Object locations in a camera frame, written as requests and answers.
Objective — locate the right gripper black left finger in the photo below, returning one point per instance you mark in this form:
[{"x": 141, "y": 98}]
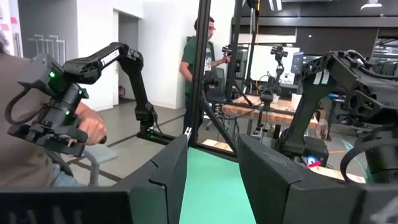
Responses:
[{"x": 164, "y": 186}]

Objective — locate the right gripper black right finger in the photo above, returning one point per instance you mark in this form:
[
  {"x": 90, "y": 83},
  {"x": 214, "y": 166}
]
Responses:
[{"x": 273, "y": 193}]

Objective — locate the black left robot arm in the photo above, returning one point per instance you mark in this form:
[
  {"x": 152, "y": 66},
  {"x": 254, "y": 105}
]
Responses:
[{"x": 306, "y": 102}]

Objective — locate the black background robot arm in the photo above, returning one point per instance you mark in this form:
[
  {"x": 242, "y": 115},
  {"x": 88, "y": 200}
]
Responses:
[{"x": 278, "y": 62}]

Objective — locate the grey stool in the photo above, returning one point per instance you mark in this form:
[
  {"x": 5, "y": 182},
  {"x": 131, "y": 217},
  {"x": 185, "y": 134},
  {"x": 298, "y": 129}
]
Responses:
[{"x": 99, "y": 154}]

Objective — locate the wooden workstation table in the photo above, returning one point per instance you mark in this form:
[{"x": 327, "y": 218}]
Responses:
[{"x": 245, "y": 107}]

